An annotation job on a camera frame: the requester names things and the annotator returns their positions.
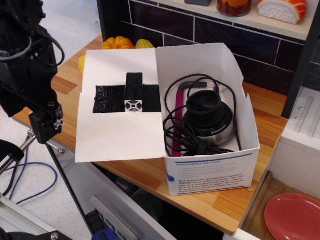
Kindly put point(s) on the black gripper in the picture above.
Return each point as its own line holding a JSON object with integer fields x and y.
{"x": 26, "y": 81}

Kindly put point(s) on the white cardboard box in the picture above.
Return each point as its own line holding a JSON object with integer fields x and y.
{"x": 139, "y": 136}

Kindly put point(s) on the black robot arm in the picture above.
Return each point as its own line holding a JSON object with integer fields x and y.
{"x": 19, "y": 20}

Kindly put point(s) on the yellow toy corn left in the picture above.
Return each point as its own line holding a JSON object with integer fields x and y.
{"x": 81, "y": 64}

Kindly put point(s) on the yellow toy corn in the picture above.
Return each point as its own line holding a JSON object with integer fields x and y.
{"x": 81, "y": 64}
{"x": 144, "y": 44}

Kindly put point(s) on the white cabinet drawer front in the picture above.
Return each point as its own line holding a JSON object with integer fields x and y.
{"x": 131, "y": 217}

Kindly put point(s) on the orange toy pumpkin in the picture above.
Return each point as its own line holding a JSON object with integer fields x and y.
{"x": 117, "y": 43}

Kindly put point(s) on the yellow toy corn right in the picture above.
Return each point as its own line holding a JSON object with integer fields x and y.
{"x": 144, "y": 44}

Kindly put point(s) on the black 3D mouse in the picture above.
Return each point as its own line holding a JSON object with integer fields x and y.
{"x": 210, "y": 119}

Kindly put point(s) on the dark grey object on shelf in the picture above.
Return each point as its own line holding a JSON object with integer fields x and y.
{"x": 204, "y": 3}

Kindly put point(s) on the red orange can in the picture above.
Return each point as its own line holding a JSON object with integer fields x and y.
{"x": 234, "y": 8}

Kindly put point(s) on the red plate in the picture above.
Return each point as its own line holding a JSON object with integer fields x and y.
{"x": 292, "y": 216}

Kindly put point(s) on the toy salmon sushi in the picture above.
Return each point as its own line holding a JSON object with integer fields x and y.
{"x": 288, "y": 11}

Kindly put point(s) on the wooden shelf board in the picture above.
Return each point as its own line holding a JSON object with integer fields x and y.
{"x": 253, "y": 20}

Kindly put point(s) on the metal clamp with black handle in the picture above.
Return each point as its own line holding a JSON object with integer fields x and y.
{"x": 16, "y": 154}

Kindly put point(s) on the black aluminium extrusion handle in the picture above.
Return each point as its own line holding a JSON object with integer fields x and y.
{"x": 133, "y": 101}

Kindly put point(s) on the aluminium frame corner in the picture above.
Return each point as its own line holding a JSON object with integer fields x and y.
{"x": 18, "y": 224}

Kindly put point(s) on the magenta handled hex key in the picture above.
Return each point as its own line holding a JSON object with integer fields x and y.
{"x": 180, "y": 102}

